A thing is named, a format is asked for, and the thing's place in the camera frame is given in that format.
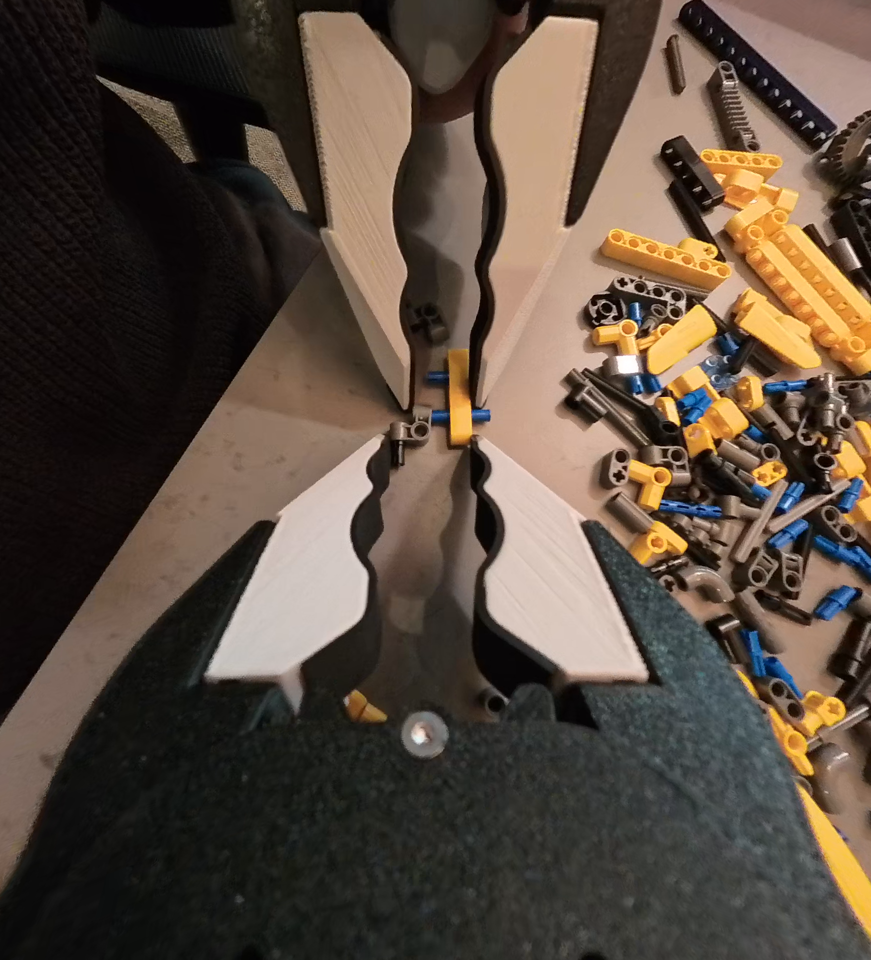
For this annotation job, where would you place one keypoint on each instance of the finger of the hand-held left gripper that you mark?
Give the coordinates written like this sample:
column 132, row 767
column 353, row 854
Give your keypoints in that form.
column 533, row 165
column 360, row 187

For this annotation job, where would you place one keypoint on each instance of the yellow frame assembly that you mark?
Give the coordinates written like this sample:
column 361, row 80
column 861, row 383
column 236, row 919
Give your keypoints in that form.
column 364, row 706

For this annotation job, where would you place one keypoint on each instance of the grey gear rack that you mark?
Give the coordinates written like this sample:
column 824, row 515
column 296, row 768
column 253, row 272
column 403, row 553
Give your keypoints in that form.
column 732, row 105

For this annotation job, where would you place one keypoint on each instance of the yellow short beam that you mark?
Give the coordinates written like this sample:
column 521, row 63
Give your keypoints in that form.
column 459, row 420

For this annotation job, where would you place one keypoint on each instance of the large yellow curved panel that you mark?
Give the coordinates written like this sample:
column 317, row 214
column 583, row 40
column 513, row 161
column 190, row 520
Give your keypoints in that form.
column 848, row 862

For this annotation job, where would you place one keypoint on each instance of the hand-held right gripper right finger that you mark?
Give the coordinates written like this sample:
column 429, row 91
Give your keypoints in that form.
column 555, row 600

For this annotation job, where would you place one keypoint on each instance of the dark grey pin connector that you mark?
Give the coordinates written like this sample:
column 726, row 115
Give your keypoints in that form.
column 413, row 431
column 428, row 319

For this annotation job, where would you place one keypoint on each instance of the long dark blue beam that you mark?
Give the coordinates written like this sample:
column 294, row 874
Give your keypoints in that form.
column 758, row 75

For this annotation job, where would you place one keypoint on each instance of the person's black sweater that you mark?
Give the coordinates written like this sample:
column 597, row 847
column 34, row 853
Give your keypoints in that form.
column 68, row 337

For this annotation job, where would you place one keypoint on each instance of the black beam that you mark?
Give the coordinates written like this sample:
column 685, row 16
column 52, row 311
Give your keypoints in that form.
column 693, row 169

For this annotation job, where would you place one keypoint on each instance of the black office chair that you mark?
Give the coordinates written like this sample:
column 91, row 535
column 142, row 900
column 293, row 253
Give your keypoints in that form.
column 180, row 67

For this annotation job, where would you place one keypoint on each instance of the person's left hand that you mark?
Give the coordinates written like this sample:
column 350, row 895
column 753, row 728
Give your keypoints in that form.
column 450, row 109

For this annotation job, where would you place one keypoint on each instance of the short dark axle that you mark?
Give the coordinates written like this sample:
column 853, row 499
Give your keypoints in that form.
column 676, row 64

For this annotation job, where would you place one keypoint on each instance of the person's dark trousers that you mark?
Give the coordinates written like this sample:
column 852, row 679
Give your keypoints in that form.
column 263, row 225

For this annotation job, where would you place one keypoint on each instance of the partly built toy vehicle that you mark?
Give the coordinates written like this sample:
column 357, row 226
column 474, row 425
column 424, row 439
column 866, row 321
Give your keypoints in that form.
column 855, row 139

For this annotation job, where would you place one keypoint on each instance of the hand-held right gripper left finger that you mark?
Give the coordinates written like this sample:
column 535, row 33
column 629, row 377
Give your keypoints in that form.
column 297, row 592

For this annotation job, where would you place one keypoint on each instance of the pile of plastic building pieces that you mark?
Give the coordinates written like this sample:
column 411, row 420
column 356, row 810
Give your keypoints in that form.
column 810, row 285

